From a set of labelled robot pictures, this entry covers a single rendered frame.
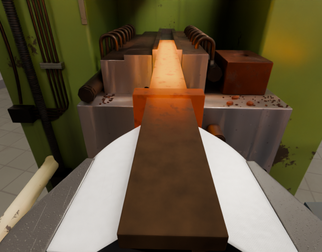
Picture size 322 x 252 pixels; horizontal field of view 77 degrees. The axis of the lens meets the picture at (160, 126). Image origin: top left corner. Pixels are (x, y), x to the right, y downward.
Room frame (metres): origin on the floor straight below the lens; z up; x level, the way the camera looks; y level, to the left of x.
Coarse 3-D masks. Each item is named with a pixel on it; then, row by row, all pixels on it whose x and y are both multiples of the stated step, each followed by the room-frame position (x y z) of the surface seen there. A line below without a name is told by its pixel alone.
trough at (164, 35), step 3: (162, 30) 0.78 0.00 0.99; (165, 30) 0.78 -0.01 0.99; (168, 30) 0.78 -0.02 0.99; (171, 30) 0.77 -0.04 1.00; (162, 33) 0.77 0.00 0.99; (165, 33) 0.77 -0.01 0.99; (168, 33) 0.77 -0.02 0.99; (171, 33) 0.73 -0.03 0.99; (162, 36) 0.69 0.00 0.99; (165, 36) 0.69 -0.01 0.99; (168, 36) 0.69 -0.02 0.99; (171, 36) 0.69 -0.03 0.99; (162, 39) 0.62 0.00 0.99; (165, 39) 0.62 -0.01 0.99; (168, 39) 0.62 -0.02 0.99; (171, 39) 0.62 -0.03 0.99
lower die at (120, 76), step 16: (144, 32) 0.76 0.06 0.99; (160, 32) 0.66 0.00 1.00; (176, 32) 0.74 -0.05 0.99; (128, 48) 0.50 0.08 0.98; (144, 48) 0.45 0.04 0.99; (192, 48) 0.44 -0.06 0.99; (112, 64) 0.38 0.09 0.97; (128, 64) 0.38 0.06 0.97; (144, 64) 0.38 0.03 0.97; (192, 64) 0.38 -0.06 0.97; (112, 80) 0.38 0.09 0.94; (128, 80) 0.38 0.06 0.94; (144, 80) 0.38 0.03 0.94; (192, 80) 0.38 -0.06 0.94
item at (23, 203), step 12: (48, 156) 0.51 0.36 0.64; (48, 168) 0.47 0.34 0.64; (36, 180) 0.41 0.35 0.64; (48, 180) 0.44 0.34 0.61; (24, 192) 0.37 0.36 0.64; (36, 192) 0.38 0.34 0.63; (12, 204) 0.33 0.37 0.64; (24, 204) 0.34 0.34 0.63; (12, 216) 0.30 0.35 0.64; (0, 228) 0.27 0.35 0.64; (0, 240) 0.25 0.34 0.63
